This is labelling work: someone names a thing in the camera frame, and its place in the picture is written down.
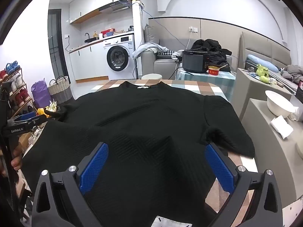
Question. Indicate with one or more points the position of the black framed glass door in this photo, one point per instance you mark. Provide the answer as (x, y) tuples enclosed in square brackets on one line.
[(55, 47)]

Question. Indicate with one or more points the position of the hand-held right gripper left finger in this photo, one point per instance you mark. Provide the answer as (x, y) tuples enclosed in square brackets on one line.
[(93, 167)]

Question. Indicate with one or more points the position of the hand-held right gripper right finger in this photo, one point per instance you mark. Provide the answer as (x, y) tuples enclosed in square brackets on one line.
[(219, 167)]

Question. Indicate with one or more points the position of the grey sofa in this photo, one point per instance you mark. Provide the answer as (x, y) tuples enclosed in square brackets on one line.
[(163, 65)]

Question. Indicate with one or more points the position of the grey cushion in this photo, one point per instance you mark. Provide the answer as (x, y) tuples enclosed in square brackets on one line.
[(150, 34)]

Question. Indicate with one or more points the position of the yellow toy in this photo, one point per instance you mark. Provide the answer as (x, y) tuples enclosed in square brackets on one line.
[(41, 111)]

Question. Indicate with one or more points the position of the white round stool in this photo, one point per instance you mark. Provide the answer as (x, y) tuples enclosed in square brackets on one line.
[(151, 76)]

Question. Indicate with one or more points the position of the black kitchen faucet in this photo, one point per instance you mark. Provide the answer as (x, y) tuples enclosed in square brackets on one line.
[(87, 35)]

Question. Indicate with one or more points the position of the shoe rack with shoes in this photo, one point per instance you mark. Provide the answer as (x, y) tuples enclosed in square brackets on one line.
[(13, 67)]

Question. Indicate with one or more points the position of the person's left hand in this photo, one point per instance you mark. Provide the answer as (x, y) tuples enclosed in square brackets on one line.
[(16, 160)]

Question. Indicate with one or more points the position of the grey garment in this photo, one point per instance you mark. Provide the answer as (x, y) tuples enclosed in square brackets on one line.
[(146, 48)]

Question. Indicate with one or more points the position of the black knit sweater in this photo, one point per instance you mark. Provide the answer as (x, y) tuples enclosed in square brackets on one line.
[(142, 123)]

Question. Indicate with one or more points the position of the wall socket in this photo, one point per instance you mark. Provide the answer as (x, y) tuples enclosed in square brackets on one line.
[(193, 29)]

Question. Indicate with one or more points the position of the blue pillow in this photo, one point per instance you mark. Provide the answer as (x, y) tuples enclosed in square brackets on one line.
[(264, 62)]

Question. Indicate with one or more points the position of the purple bag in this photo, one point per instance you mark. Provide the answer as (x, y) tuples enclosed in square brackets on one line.
[(40, 94)]

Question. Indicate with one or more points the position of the white washing machine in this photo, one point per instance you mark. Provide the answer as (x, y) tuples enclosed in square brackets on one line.
[(118, 58)]

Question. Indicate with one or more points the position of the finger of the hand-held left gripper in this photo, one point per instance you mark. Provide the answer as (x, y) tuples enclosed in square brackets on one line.
[(26, 117)]

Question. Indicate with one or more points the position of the yellow bottle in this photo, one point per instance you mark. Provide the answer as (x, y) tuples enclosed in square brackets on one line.
[(95, 35)]

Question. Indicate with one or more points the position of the low beige upholstered bench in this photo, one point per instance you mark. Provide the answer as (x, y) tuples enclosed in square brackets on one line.
[(262, 151)]

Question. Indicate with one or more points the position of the black electric cooker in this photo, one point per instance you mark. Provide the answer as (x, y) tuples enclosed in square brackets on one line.
[(195, 61)]

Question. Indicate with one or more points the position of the green frog teapot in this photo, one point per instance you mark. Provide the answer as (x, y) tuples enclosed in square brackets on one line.
[(262, 72)]

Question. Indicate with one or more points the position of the wooden shoe rack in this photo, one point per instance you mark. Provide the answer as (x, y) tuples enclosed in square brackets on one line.
[(22, 92)]

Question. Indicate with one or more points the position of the range hood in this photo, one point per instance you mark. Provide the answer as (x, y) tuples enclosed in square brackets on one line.
[(116, 4)]

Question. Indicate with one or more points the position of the white bowl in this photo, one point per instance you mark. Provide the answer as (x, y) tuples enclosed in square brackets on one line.
[(279, 104)]

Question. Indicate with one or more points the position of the side table with teal cloth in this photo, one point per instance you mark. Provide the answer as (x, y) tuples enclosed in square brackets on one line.
[(213, 80)]

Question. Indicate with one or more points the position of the white wall cabinet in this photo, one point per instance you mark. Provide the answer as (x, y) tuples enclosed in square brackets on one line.
[(82, 4)]

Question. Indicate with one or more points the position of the pile of black clothes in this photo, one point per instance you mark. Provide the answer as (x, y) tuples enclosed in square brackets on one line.
[(215, 49)]

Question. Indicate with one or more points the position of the houndstooth cushion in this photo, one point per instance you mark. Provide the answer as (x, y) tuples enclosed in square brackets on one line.
[(167, 54)]

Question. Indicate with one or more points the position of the white kitchen base cabinet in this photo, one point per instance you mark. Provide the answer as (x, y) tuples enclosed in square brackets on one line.
[(87, 61)]

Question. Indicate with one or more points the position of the red noodle cup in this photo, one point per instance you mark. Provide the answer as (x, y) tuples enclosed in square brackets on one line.
[(213, 71)]

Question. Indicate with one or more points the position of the red box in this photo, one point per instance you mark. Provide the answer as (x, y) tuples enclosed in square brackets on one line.
[(107, 32)]

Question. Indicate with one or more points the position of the woven basket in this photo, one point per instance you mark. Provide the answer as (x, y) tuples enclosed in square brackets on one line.
[(60, 92)]

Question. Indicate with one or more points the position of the white tissue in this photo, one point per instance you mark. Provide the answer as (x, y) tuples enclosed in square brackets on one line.
[(281, 126)]

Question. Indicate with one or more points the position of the cluttered kitchen counter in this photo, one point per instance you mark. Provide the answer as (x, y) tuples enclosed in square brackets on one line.
[(251, 89)]

